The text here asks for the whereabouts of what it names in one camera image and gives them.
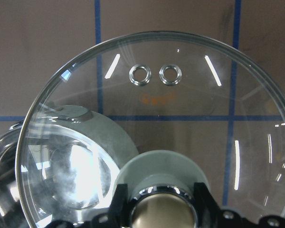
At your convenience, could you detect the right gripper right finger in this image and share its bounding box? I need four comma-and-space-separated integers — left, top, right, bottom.
193, 182, 220, 228

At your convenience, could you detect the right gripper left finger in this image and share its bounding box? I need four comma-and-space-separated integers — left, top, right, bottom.
108, 184, 133, 228

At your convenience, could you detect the glass pot lid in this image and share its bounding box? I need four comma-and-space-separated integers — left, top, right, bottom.
15, 31, 285, 228

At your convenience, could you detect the pale green electric pot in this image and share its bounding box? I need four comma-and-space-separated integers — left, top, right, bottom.
0, 105, 138, 228

